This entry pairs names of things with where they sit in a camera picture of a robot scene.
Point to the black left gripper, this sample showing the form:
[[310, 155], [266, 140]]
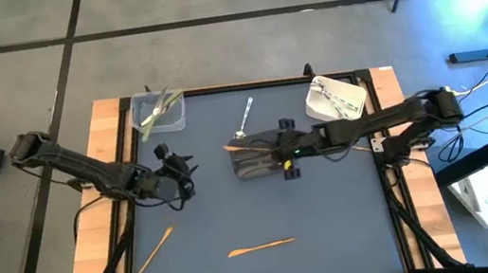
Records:
[[176, 165]]

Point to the smoky dark plastic bin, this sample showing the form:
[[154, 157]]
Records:
[[253, 166]]

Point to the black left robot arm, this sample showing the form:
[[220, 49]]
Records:
[[86, 170]]

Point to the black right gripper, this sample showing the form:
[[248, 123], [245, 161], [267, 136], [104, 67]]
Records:
[[298, 145]]

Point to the white box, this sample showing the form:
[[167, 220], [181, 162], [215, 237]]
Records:
[[487, 195]]

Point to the thin orange utensil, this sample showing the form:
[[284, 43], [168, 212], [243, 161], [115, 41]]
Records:
[[245, 148]]

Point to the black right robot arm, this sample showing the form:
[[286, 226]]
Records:
[[367, 126]]

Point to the black frame bracket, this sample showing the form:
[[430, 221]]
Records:
[[148, 90], [307, 70]]

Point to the thin orange fork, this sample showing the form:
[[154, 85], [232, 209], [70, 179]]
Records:
[[152, 254]]

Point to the black table frame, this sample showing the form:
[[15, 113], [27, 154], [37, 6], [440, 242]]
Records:
[[124, 101]]

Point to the orange knife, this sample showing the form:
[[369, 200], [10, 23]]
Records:
[[259, 247]]

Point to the blue metal bar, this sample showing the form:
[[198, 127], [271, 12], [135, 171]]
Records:
[[476, 55]]

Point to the yellow power plug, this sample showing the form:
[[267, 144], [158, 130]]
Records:
[[449, 89]]

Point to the clear plastic bin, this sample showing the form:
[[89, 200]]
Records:
[[174, 120]]

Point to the grey table mat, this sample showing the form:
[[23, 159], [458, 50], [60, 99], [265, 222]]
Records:
[[236, 214]]

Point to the white plastic bin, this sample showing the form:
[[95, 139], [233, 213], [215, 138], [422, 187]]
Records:
[[322, 111]]

